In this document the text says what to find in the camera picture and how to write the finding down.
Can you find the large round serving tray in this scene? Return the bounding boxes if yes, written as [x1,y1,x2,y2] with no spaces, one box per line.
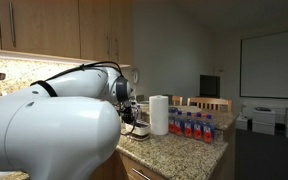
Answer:
[136,99,151,108]

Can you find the red label water bottle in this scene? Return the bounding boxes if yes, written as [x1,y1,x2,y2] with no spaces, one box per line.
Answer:
[192,112,205,141]
[183,111,195,139]
[168,107,177,134]
[174,110,186,136]
[202,113,216,145]

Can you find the metal drawer handle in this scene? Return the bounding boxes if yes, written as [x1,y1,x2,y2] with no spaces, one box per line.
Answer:
[131,167,152,180]

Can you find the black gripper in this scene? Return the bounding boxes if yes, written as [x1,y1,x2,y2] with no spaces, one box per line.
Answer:
[120,105,138,129]

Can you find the white projector screen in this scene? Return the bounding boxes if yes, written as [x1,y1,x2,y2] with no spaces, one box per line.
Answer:
[239,27,288,100]

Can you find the white rectangular food container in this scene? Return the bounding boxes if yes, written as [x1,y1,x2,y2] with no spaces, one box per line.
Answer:
[124,121,151,137]

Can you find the black flat screen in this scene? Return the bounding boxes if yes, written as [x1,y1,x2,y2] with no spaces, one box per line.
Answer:
[199,74,221,99]

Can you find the metal cabinet handle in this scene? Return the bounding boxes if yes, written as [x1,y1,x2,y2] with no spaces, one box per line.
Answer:
[8,1,17,48]

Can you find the wooden wall cabinet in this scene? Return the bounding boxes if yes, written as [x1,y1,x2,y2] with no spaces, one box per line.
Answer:
[0,0,135,67]

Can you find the small wooden chair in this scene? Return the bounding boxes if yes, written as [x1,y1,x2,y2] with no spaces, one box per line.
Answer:
[170,95,184,107]

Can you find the wide wooden chair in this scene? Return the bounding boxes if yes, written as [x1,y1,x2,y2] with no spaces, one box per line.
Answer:
[186,96,234,113]

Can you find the wooden counter drawer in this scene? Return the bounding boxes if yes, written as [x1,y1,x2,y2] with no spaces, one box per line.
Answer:
[118,152,169,180]

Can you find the white paper towel roll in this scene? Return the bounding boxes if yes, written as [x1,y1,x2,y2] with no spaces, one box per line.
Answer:
[148,94,170,136]

